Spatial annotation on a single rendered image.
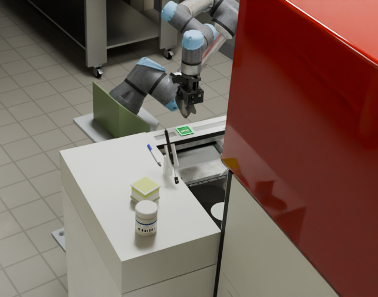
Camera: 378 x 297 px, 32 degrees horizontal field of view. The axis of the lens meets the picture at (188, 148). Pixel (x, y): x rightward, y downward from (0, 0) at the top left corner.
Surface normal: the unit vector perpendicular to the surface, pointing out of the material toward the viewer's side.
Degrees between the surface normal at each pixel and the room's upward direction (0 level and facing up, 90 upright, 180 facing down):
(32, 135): 0
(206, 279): 90
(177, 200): 0
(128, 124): 90
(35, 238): 0
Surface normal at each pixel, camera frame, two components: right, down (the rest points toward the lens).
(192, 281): 0.44, 0.54
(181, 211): 0.06, -0.82
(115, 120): -0.81, 0.29
